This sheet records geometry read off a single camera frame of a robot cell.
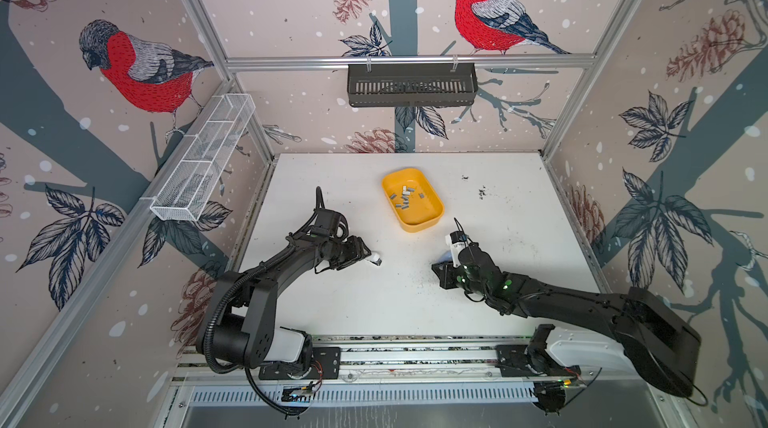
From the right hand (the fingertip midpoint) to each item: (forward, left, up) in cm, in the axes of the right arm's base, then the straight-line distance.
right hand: (429, 270), depth 83 cm
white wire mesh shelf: (+7, +61, +27) cm, 67 cm away
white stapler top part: (+4, +16, -1) cm, 17 cm away
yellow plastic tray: (+29, +5, -6) cm, 30 cm away
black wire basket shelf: (+59, +6, +23) cm, 64 cm away
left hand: (+4, +19, +1) cm, 20 cm away
